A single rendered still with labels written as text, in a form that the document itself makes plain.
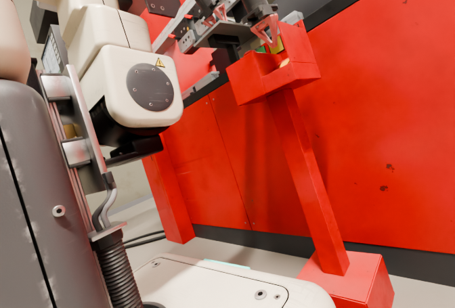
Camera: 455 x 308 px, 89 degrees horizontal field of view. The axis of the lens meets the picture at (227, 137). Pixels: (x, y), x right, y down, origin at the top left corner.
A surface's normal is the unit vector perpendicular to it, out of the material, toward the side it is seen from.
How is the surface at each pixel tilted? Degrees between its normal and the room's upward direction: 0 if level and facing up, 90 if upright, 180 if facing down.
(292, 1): 90
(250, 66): 90
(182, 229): 90
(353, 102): 90
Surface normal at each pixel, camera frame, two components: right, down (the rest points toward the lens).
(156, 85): 0.70, -0.23
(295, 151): -0.66, 0.21
